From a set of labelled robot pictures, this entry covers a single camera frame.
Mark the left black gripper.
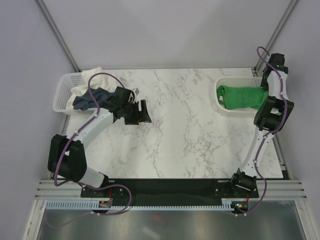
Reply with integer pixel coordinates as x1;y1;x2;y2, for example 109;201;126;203
122;100;151;126

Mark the dark blue towel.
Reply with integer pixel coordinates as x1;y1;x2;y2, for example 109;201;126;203
72;86;120;111

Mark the green towel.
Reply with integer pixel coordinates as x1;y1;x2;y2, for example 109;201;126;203
216;85;269;110

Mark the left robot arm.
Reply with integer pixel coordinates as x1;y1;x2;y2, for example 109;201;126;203
47;86;152;197

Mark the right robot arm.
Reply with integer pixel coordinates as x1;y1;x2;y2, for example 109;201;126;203
227;53;294;198

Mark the white towel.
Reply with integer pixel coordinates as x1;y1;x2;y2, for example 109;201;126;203
65;66;123;110

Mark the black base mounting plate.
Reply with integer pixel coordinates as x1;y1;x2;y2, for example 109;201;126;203
80;178;243;200

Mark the left white plastic basket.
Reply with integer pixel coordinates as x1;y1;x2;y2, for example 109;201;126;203
51;72;118;116

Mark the white plastic basket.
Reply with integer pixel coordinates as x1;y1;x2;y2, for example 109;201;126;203
51;72;118;116
212;76;262;118

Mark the right white plastic basket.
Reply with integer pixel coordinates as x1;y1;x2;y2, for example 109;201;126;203
212;76;262;118

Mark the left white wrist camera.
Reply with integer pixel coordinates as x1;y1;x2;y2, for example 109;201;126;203
130;88;140;103

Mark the white slotted cable duct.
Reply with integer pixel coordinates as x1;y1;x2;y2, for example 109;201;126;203
45;197;252;211

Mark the right aluminium frame post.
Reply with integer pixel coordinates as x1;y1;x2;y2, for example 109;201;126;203
251;0;300;77

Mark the aluminium extrusion rail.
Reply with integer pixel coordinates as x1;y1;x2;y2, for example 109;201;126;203
34;179;307;201

